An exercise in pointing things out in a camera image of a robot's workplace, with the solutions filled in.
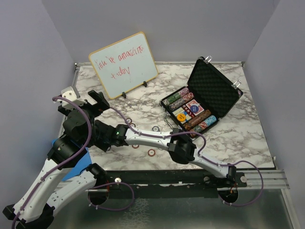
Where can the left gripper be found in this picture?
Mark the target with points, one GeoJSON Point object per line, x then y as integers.
{"type": "Point", "coordinates": [101, 106]}

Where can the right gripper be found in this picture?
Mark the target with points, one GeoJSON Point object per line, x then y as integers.
{"type": "Point", "coordinates": [104, 147]}

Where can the yellow big blind button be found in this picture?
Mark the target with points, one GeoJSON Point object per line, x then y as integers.
{"type": "Point", "coordinates": [181, 117]}

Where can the blue small blind button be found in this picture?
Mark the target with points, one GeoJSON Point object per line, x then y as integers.
{"type": "Point", "coordinates": [194, 108]}

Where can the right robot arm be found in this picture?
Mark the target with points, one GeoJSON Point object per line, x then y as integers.
{"type": "Point", "coordinates": [177, 143]}

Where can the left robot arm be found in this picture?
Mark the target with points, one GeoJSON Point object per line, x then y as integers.
{"type": "Point", "coordinates": [81, 131]}

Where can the blue plastic box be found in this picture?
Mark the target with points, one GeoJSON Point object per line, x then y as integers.
{"type": "Point", "coordinates": [64, 148]}

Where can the blue playing card deck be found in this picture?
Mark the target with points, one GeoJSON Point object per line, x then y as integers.
{"type": "Point", "coordinates": [181, 110]}

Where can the black poker chip case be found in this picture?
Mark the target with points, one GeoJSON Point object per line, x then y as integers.
{"type": "Point", "coordinates": [214, 92]}

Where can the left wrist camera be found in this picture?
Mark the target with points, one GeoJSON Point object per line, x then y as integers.
{"type": "Point", "coordinates": [71, 93]}

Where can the white whiteboard yellow frame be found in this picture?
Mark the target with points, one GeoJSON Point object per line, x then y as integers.
{"type": "Point", "coordinates": [124, 65]}

